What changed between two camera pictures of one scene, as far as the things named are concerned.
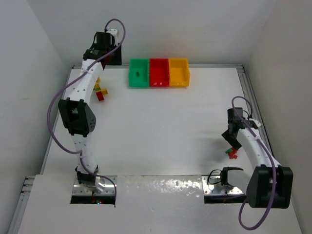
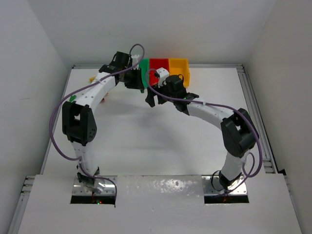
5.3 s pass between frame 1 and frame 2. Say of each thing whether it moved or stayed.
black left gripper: moved
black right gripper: moved
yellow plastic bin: stayed
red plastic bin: stayed
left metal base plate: stayed
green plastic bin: stayed
